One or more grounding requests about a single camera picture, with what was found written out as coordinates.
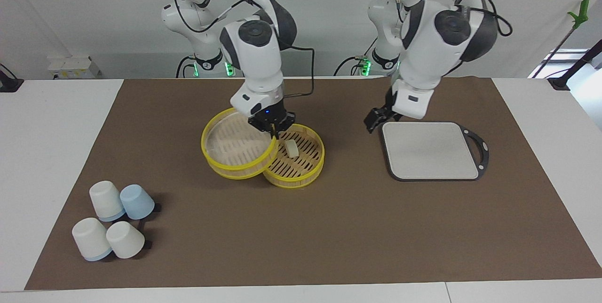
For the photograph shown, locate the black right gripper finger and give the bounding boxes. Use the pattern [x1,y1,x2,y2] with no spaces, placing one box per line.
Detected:
[273,112,296,141]
[248,114,276,140]

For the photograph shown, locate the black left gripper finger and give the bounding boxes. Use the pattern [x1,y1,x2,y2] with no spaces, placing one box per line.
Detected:
[376,105,400,122]
[364,109,382,133]

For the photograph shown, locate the yellow steamer tier with liner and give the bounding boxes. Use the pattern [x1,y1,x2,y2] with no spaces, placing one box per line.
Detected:
[201,108,279,180]

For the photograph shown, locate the white mesh steamer liner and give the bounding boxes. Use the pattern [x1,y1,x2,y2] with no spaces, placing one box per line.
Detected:
[206,112,273,167]

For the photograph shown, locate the yellow steamer tier with slats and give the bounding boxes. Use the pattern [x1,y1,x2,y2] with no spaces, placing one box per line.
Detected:
[262,123,326,189]

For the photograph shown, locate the white cutting board grey rim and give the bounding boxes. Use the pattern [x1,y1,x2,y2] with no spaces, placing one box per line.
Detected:
[381,121,490,182]

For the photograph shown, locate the brown table mat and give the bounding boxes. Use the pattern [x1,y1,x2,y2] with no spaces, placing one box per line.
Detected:
[24,77,602,290]

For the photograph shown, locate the light blue plastic cup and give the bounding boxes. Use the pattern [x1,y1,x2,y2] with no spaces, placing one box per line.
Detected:
[120,184,156,220]

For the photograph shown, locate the white plastic cup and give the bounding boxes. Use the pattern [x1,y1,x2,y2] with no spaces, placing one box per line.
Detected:
[89,181,125,222]
[72,217,112,262]
[106,221,145,259]

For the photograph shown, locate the pole with green clip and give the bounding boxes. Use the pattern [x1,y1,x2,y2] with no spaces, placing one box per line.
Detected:
[531,0,591,79]

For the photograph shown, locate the white yellow power strip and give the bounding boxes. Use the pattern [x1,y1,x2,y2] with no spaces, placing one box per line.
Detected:
[47,55,102,80]

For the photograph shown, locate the black table clamp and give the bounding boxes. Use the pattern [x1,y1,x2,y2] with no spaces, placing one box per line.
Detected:
[0,63,24,93]

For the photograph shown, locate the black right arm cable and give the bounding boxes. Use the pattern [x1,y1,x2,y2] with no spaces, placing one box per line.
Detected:
[146,0,315,99]

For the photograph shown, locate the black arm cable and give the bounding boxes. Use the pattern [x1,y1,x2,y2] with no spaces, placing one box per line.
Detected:
[394,0,513,38]
[146,0,315,99]

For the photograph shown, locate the black base cable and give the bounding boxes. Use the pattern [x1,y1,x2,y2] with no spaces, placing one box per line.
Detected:
[175,55,196,79]

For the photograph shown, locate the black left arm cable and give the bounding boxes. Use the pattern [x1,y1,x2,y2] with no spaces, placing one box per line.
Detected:
[394,0,513,38]

